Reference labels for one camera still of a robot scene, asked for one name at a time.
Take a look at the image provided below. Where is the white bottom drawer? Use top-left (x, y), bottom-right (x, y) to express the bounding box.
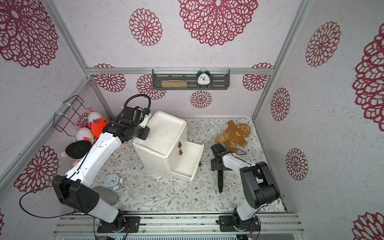
top-left (170, 141), bottom-right (204, 182)

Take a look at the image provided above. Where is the white plastic drawer cabinet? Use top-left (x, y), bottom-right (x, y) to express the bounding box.
top-left (133, 111), bottom-right (187, 179)

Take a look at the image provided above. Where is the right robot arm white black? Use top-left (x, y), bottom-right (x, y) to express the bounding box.
top-left (211, 144), bottom-right (280, 224)

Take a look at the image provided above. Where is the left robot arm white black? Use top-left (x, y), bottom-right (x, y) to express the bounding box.
top-left (52, 107), bottom-right (151, 228)

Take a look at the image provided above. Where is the brown gingerbread plush toy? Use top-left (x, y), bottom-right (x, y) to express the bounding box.
top-left (215, 120), bottom-right (251, 154)

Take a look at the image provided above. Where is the orange shark plush toy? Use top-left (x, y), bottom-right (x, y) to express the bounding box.
top-left (91, 118), bottom-right (109, 138)

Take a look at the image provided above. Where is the pink eared white plush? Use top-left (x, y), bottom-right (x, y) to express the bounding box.
top-left (88, 110), bottom-right (102, 128)

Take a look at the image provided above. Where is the black haired plush doll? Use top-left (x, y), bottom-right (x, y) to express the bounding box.
top-left (61, 140), bottom-right (92, 167)

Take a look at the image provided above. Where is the teal alarm clock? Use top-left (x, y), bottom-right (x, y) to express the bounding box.
top-left (197, 71), bottom-right (212, 88)

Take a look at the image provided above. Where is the grey stone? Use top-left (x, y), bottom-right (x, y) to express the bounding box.
top-left (92, 186), bottom-right (119, 206)

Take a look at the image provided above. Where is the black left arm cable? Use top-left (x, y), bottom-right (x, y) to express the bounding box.
top-left (113, 93), bottom-right (153, 122)

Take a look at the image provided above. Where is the aluminium frame profile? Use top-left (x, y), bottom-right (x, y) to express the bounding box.
top-left (1, 77), bottom-right (90, 195)

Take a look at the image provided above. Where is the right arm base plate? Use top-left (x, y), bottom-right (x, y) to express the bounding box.
top-left (216, 214), bottom-right (261, 232)

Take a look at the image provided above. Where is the black wire wall basket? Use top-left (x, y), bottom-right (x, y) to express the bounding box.
top-left (52, 95), bottom-right (91, 137)

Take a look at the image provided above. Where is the grey wall shelf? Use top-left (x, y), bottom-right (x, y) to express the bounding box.
top-left (152, 69), bottom-right (231, 90)

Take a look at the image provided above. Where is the aluminium mounting rail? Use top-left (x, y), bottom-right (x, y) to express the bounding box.
top-left (52, 213), bottom-right (305, 237)

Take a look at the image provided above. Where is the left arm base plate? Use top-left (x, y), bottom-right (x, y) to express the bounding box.
top-left (97, 216), bottom-right (141, 234)

